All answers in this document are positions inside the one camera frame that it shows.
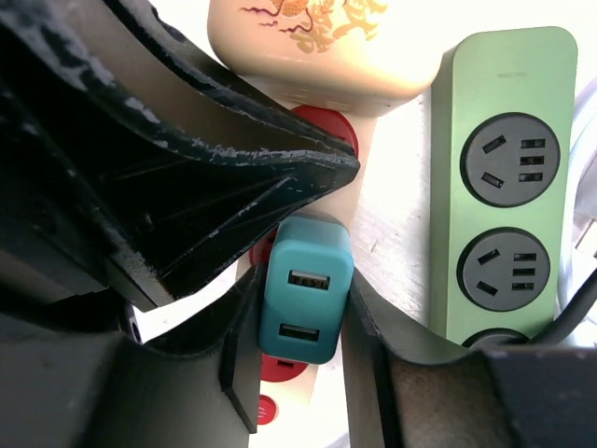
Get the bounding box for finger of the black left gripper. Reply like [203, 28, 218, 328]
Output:
[1, 73, 359, 310]
[1, 1, 357, 168]

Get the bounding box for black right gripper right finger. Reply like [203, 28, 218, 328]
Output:
[342, 275, 596, 447]

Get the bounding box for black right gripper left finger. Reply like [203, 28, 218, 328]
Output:
[1, 266, 266, 447]

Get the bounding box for beige wooden cube adapter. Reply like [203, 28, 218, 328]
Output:
[207, 1, 443, 118]

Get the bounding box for beige power strip red sockets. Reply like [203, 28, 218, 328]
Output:
[232, 74, 379, 428]

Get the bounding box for teal charger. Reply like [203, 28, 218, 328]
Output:
[259, 214, 354, 365]

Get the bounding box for green power strip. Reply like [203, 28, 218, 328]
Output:
[428, 26, 577, 347]

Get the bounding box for white Honor USB charger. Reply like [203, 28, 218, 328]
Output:
[557, 77, 596, 311]

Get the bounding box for black cable of green strip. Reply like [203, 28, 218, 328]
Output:
[503, 268, 597, 346]

